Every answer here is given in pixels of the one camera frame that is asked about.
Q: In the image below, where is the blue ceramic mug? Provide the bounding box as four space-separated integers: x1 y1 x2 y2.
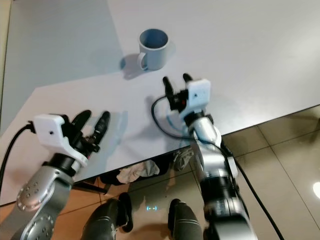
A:
137 28 170 72

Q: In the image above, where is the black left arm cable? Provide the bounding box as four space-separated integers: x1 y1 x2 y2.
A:
0 124 36 203

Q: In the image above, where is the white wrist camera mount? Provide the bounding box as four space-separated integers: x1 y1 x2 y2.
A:
182 78 211 121
33 114 90 169

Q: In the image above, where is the grey robot leg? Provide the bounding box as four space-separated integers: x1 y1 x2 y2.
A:
89 192 134 240
167 198 207 240

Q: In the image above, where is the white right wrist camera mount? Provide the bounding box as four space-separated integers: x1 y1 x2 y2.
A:
182 78 211 121

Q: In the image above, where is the white grey crumpled cloth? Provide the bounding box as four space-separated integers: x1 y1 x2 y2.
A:
172 148 197 172
117 160 159 184

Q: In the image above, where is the grey right robot leg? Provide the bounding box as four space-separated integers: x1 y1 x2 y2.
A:
167 198 207 240

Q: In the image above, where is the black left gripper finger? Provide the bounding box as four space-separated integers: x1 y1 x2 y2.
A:
93 111 111 146
72 110 92 137

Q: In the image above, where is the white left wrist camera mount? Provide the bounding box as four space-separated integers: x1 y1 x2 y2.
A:
33 114 90 169

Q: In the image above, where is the black furniture base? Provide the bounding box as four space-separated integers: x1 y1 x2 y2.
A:
74 171 122 195

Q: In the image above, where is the grey left robot leg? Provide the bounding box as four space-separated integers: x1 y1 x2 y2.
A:
89 192 134 240

